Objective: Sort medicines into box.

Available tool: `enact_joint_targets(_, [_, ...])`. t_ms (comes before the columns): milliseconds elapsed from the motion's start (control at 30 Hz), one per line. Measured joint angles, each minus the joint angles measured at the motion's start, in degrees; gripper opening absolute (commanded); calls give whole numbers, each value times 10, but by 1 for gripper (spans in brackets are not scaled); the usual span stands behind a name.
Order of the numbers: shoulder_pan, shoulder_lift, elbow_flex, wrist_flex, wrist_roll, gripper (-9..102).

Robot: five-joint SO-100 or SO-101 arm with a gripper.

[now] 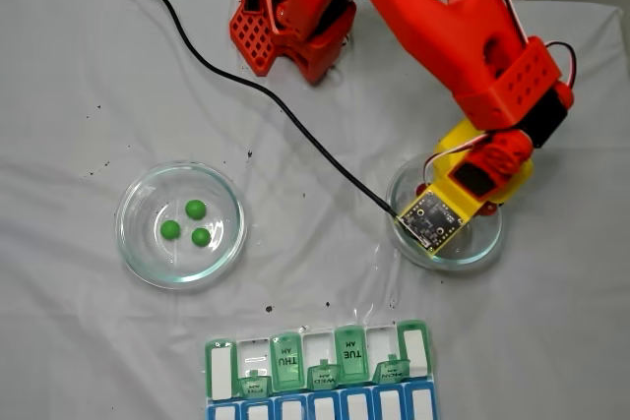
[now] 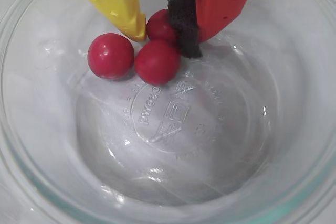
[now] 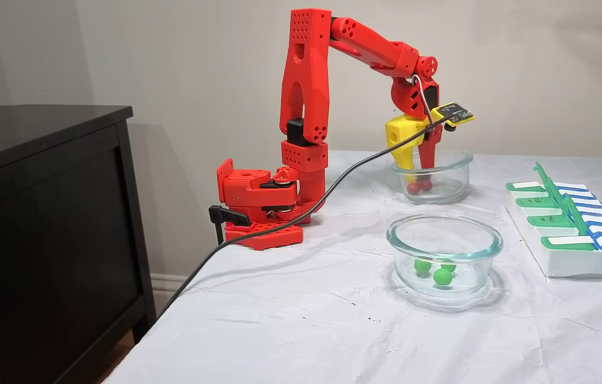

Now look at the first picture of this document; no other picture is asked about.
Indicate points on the round clear glass bowl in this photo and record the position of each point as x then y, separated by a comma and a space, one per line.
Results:
216, 203
482, 243

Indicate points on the green blue weekly pill organizer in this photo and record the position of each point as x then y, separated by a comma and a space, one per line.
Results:
320, 402

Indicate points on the green round pill ball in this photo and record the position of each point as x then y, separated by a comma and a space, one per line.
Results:
201, 237
195, 209
170, 229

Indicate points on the white tablecloth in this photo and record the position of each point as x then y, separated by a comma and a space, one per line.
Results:
74, 341

